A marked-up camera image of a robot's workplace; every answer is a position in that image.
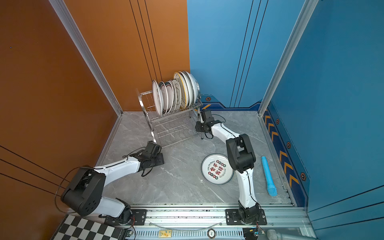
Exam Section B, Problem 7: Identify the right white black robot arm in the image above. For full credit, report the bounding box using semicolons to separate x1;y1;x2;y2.
195;110;262;225

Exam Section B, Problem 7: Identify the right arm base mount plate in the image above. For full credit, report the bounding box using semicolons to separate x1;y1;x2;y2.
225;209;268;226

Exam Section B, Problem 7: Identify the black white checkerboard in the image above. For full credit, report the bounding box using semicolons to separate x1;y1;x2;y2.
51;215;127;240

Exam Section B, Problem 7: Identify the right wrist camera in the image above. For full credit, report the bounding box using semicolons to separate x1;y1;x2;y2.
198;109;205;123

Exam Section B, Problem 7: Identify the light blue toy microphone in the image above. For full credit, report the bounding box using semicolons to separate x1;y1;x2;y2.
261;156;277;197

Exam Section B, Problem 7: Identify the chrome wire dish rack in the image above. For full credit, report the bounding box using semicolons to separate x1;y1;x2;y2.
136;91;203;147

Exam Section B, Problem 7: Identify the white plate grey pattern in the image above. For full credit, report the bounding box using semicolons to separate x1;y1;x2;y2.
172;80;182;112

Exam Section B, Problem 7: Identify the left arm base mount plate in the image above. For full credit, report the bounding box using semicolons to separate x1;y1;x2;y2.
104;209;147;226

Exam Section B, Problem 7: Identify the aluminium front rail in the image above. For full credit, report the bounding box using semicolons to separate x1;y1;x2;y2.
66;203;316;240

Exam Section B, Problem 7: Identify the large white plate black rim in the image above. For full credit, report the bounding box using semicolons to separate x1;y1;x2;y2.
183;71;201;103

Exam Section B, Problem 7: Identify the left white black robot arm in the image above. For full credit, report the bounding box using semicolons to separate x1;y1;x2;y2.
61;141;164;226

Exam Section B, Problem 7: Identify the yellow rim dotted plate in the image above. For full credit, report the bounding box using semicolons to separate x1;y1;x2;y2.
174;72;189;109

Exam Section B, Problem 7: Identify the white plate dark rim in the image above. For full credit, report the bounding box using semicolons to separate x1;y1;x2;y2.
159;80;176;115

